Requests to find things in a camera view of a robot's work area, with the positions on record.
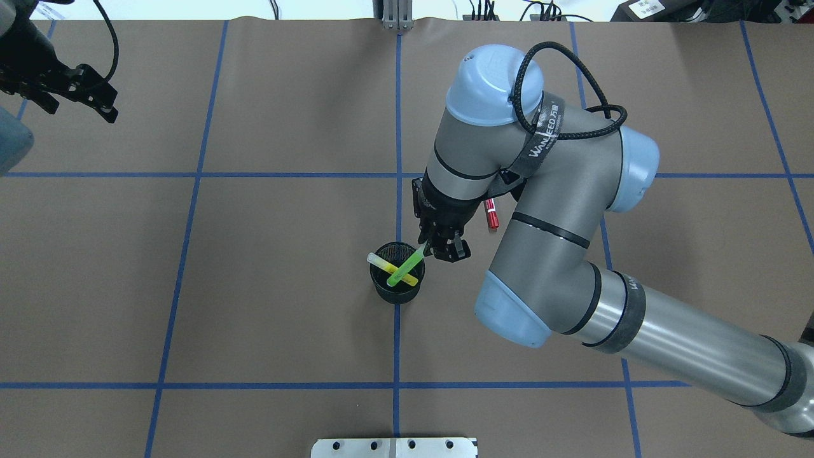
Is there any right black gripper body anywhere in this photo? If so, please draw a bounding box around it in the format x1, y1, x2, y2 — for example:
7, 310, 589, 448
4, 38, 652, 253
412, 177, 481, 246

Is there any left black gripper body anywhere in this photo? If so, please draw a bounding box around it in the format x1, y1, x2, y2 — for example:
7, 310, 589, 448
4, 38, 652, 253
1, 6, 69, 95

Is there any green highlighter pen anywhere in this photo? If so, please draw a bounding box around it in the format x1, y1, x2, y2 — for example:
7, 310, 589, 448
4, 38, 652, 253
386, 248, 424, 287

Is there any yellow highlighter pen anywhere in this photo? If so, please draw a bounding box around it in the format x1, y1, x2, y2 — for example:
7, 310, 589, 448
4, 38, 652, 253
366, 253, 397, 274

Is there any red marker pen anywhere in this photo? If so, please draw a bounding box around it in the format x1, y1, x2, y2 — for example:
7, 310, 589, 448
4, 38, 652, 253
483, 199, 500, 232

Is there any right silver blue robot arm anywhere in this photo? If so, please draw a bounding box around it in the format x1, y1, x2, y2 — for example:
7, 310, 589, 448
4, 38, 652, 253
411, 43, 812, 440

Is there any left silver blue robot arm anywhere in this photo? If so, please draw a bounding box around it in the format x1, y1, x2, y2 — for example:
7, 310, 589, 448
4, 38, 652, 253
1, 1, 69, 174

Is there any black mesh pen cup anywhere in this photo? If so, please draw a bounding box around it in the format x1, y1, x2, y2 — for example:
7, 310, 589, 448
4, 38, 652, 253
369, 240, 427, 305

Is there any black box white label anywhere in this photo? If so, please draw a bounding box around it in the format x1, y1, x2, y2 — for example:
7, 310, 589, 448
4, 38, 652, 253
610, 1, 703, 23

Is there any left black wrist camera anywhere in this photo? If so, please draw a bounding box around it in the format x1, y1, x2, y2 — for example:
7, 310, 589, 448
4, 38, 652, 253
23, 64, 119, 123

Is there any left black camera cable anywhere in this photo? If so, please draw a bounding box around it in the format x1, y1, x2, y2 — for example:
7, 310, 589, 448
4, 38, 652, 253
93, 0, 121, 83

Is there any black camera cable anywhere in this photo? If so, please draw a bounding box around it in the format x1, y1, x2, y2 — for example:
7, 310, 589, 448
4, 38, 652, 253
513, 42, 629, 141
93, 0, 121, 83

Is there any right black camera cable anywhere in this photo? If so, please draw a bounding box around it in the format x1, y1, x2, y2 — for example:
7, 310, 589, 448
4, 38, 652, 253
513, 42, 629, 141

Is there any aluminium frame post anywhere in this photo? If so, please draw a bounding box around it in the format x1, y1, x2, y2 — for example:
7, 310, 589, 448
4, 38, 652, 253
376, 0, 415, 31

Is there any white camera stand column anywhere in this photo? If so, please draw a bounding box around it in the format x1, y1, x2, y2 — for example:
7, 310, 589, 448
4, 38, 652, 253
310, 437, 479, 457

